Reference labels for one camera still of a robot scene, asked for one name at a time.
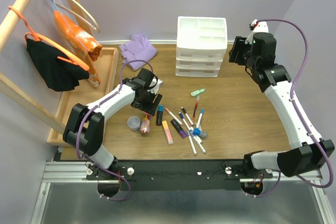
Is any wooden hanger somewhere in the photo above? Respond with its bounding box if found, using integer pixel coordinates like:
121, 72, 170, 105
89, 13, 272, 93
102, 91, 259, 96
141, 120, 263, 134
55, 0, 100, 33

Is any light blue acrylic marker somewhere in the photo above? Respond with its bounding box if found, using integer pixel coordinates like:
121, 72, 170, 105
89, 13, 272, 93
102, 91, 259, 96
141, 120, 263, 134
196, 109, 204, 128

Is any purple cloth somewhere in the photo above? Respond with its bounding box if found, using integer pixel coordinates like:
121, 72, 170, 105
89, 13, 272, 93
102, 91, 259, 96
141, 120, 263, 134
119, 34, 157, 71

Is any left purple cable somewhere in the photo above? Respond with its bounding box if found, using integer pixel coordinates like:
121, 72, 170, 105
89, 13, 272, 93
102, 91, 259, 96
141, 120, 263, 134
75, 59, 155, 201

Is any grey blue cap glue bottle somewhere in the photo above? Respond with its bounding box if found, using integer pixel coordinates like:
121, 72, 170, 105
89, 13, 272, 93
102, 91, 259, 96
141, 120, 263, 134
193, 128, 207, 139

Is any aluminium rail frame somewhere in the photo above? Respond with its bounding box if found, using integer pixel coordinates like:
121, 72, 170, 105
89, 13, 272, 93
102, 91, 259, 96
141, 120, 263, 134
32, 162, 335, 223

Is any red gel pen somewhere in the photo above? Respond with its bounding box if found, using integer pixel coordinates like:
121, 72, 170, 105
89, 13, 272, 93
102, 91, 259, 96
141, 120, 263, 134
192, 95, 201, 120

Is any orange white garment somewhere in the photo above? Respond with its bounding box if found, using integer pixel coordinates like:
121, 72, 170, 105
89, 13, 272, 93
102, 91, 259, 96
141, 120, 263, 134
54, 10, 102, 88

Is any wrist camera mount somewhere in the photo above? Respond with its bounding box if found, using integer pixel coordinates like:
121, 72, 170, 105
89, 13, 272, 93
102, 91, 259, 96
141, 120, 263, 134
149, 78, 163, 94
245, 19, 269, 45

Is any purple cable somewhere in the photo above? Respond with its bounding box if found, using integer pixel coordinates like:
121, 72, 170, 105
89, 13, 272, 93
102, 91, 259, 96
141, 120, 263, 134
245, 18, 332, 199
75, 59, 155, 201

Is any black blue cap highlighter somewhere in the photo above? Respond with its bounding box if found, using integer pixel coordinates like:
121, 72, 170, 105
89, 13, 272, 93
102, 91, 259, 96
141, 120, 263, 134
156, 105, 164, 126

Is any blue wire hanger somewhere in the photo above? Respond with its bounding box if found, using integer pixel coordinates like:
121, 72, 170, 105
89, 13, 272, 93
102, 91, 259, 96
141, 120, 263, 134
49, 0, 88, 50

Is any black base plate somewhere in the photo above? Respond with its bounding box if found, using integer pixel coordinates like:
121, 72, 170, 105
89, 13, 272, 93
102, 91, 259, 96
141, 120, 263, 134
86, 158, 275, 192

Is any orange pink highlighter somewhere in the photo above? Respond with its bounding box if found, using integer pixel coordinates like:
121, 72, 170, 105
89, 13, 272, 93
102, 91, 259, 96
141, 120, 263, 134
162, 121, 173, 145

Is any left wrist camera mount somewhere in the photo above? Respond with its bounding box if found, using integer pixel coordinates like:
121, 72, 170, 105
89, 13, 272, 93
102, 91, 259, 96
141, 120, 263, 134
149, 78, 163, 94

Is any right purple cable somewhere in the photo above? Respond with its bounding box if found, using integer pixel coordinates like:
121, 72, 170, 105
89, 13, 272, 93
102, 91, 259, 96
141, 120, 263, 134
245, 18, 332, 199

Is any pink cap white marker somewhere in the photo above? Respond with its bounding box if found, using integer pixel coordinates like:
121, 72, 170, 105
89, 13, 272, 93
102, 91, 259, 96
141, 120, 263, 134
165, 108, 183, 126

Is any black cap whiteboard marker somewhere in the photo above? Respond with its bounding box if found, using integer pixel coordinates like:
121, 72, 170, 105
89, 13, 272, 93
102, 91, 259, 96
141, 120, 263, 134
181, 106, 194, 126

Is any clear round jar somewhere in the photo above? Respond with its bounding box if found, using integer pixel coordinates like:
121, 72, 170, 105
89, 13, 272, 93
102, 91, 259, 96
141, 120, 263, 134
127, 116, 141, 131

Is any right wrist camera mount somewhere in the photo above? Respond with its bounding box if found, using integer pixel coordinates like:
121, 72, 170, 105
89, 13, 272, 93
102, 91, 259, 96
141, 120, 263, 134
245, 19, 269, 45

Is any orange hanger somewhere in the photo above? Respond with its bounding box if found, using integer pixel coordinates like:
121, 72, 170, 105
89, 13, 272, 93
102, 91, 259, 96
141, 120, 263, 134
8, 6, 89, 71

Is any wooden clothes rack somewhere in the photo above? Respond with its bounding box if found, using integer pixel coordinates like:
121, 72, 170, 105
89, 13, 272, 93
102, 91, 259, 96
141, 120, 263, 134
0, 0, 95, 141

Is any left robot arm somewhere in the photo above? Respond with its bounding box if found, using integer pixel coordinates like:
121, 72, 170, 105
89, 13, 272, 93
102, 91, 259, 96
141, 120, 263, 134
62, 68, 163, 179

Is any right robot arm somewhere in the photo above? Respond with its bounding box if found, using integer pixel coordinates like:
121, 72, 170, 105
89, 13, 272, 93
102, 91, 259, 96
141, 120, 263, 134
229, 32, 335, 178

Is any pink cap crayon bottle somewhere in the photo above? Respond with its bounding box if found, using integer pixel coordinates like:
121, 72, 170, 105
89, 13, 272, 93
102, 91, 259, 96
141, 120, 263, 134
140, 113, 152, 135

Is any black purple cap highlighter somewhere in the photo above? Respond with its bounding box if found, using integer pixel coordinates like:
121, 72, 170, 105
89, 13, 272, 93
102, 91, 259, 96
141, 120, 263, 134
171, 119, 187, 138

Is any brown cap white marker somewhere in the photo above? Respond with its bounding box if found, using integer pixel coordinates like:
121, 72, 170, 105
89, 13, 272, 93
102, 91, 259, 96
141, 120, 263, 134
189, 127, 206, 154

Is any white plastic drawer organizer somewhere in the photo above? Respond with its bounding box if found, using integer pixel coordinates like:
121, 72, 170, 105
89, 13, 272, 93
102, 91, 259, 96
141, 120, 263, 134
175, 16, 228, 78

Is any black garment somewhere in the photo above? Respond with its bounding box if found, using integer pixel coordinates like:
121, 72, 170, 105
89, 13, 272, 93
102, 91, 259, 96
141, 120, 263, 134
26, 38, 89, 92

